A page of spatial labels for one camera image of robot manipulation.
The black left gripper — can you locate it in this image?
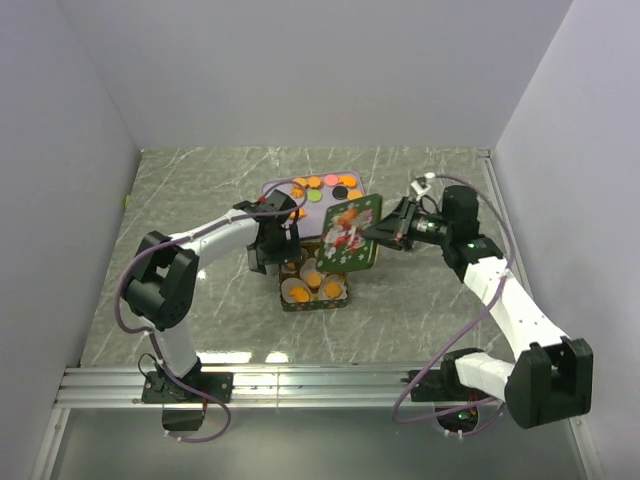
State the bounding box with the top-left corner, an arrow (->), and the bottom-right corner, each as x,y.
248,223 -> 300,274

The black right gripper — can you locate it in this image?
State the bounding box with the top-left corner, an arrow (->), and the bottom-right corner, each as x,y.
361,197 -> 453,252

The gold tin lid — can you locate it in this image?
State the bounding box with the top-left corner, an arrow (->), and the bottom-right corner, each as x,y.
316,194 -> 383,274

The green gold cookie tin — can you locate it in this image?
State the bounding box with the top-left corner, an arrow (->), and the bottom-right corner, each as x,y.
278,240 -> 350,312

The orange flower cookie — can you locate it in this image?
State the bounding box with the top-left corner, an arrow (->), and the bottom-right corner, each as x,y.
324,281 -> 343,299

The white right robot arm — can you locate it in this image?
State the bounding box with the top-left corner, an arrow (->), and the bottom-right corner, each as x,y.
362,183 -> 594,429

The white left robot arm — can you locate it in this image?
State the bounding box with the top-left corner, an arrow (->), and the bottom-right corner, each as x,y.
114,189 -> 301,403

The white paper cup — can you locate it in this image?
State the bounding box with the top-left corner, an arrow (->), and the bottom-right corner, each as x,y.
299,257 -> 324,290
317,274 -> 347,301
280,277 -> 312,304

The green round cookie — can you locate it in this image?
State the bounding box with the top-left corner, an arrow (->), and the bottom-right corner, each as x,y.
307,189 -> 323,203

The purple tray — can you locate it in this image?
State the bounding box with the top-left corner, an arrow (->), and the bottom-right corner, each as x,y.
261,170 -> 366,240

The black sandwich cookie right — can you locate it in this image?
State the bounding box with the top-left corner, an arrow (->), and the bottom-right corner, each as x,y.
332,185 -> 349,201

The orange leaf cookie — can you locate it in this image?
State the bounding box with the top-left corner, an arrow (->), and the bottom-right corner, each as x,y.
307,176 -> 324,189

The pink round cookie right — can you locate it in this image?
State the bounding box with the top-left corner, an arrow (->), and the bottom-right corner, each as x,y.
324,174 -> 340,187

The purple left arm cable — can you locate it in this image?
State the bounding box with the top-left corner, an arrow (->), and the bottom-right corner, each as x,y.
115,181 -> 309,444

